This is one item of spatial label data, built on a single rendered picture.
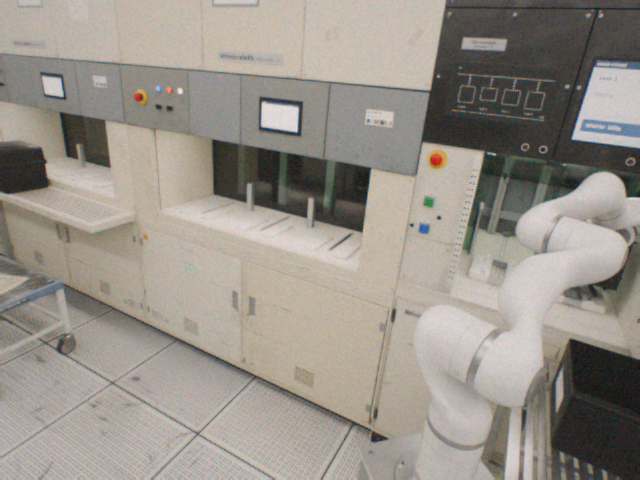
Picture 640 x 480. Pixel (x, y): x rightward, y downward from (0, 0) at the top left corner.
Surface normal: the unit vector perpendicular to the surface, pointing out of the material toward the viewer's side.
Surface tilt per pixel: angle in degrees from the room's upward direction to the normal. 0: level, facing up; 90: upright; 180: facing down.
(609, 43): 90
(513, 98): 90
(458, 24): 90
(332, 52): 90
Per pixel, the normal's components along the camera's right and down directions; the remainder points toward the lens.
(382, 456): 0.08, -0.92
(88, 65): -0.47, 0.30
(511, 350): -0.19, -0.71
